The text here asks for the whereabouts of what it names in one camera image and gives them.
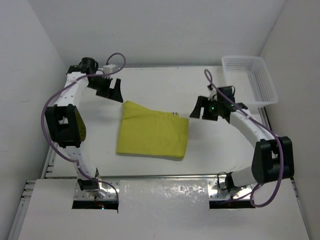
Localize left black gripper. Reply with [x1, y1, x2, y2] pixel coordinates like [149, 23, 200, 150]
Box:
[88, 75, 124, 104]

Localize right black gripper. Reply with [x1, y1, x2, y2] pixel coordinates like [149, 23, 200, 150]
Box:
[190, 95, 223, 121]

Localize yellow-green trousers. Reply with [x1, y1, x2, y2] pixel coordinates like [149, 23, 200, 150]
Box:
[116, 101, 189, 159]

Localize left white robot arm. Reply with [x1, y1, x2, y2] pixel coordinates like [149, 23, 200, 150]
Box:
[40, 57, 124, 197]

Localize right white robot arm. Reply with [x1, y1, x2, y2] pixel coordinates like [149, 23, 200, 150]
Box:
[190, 96, 295, 192]

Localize white perforated plastic basket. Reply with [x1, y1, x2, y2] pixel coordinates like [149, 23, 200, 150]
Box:
[221, 55, 279, 111]

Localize white front cover board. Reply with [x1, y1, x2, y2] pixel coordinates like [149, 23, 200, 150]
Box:
[19, 179, 309, 240]

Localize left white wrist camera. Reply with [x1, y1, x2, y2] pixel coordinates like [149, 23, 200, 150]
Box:
[102, 64, 119, 74]

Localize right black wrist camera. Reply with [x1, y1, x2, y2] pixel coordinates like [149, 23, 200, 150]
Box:
[208, 86, 235, 103]

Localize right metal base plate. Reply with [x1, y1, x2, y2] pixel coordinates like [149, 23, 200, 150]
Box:
[207, 179, 252, 202]

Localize metal base plate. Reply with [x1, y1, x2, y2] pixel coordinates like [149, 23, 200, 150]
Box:
[207, 179, 252, 202]
[73, 180, 120, 202]

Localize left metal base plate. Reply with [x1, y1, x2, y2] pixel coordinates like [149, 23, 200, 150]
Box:
[73, 180, 120, 202]

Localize aluminium table frame rail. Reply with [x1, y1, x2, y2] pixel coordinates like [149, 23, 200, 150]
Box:
[7, 66, 78, 240]

